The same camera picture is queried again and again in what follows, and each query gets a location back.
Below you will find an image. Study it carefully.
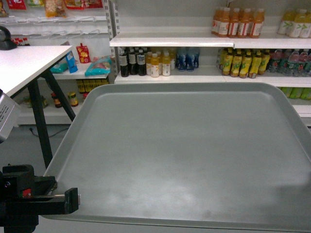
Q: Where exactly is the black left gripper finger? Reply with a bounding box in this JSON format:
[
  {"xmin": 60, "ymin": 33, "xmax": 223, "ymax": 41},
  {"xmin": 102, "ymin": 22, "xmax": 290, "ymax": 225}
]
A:
[
  {"xmin": 34, "ymin": 188, "xmax": 79, "ymax": 215},
  {"xmin": 35, "ymin": 176, "xmax": 57, "ymax": 196}
]

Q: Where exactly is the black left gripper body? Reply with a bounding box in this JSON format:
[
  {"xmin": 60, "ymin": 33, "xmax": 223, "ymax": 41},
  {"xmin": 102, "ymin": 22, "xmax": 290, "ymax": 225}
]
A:
[{"xmin": 0, "ymin": 164, "xmax": 38, "ymax": 233}]

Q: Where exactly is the grey rectangular serving tray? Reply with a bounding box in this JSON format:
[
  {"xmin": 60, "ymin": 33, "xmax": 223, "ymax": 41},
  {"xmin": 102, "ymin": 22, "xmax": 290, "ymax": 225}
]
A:
[{"xmin": 45, "ymin": 83, "xmax": 311, "ymax": 233}]

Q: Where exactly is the white checkout table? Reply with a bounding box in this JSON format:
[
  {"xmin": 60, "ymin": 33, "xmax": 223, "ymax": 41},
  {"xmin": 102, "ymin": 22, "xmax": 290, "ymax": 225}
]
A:
[{"xmin": 0, "ymin": 46, "xmax": 72, "ymax": 97}]

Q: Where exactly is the blue snack bag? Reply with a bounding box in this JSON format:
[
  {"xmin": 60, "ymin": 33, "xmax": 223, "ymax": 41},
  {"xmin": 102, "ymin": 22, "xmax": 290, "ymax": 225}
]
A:
[{"xmin": 66, "ymin": 51, "xmax": 78, "ymax": 73}]

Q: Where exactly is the teal snack bag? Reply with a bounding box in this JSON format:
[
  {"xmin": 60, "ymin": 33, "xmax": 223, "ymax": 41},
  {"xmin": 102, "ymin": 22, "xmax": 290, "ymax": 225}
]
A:
[{"xmin": 85, "ymin": 56, "xmax": 112, "ymax": 77}]

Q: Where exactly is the red sauce pouch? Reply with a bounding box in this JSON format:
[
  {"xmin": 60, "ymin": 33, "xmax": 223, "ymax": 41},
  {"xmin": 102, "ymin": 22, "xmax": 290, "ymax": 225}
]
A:
[{"xmin": 76, "ymin": 43, "xmax": 91, "ymax": 64}]

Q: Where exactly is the black round barcode scanner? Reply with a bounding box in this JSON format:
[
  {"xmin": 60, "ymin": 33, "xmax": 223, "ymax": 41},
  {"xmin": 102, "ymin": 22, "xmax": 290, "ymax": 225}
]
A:
[{"xmin": 0, "ymin": 26, "xmax": 17, "ymax": 50}]

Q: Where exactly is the white metal store shelf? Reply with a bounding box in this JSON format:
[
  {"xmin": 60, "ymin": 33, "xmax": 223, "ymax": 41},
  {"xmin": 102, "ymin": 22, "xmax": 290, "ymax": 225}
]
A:
[{"xmin": 108, "ymin": 0, "xmax": 311, "ymax": 84}]

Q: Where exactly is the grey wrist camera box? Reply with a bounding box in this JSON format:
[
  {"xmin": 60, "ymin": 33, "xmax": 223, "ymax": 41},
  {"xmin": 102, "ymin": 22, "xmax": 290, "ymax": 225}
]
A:
[{"xmin": 0, "ymin": 90, "xmax": 20, "ymax": 143}]

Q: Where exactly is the black table leg frame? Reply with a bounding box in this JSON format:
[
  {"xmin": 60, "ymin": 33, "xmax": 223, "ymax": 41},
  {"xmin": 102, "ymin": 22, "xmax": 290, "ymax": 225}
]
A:
[{"xmin": 27, "ymin": 69, "xmax": 76, "ymax": 169}]

